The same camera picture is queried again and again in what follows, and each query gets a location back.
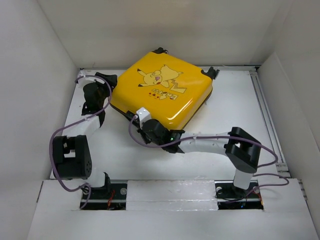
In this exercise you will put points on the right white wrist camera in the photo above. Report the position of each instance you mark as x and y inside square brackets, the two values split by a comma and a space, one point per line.
[143, 116]

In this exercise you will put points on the yellow hard-shell suitcase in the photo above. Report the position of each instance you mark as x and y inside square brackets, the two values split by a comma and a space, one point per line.
[171, 89]

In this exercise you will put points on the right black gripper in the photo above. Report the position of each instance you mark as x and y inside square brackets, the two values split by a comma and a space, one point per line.
[142, 133]

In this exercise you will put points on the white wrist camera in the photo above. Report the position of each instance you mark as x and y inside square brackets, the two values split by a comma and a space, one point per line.
[143, 116]
[83, 77]

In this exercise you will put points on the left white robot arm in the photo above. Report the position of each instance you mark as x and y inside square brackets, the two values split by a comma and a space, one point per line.
[69, 149]

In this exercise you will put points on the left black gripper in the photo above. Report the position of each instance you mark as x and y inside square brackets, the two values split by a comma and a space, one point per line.
[111, 81]

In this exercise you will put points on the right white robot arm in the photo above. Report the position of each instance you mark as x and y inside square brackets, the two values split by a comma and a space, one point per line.
[237, 145]

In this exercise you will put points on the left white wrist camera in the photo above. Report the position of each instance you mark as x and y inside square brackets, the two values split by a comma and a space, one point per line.
[83, 77]

